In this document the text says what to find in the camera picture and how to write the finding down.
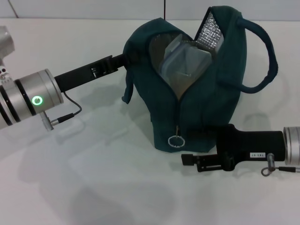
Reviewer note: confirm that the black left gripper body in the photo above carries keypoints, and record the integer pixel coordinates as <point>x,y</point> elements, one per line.
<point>79,76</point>

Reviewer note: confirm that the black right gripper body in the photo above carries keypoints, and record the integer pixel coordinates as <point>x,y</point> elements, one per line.
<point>253,145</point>

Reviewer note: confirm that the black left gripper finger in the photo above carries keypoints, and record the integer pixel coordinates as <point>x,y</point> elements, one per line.
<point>119,61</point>

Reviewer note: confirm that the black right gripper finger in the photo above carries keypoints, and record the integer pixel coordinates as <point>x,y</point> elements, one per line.
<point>211,161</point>
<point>204,134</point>

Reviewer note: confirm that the teal fabric lunch bag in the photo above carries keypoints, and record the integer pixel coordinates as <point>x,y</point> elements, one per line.
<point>211,105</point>

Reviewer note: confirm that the clear plastic box blue rim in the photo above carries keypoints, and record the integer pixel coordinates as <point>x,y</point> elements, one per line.
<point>185,63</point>

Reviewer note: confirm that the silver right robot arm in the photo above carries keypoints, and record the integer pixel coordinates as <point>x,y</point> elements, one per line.
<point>293,145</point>

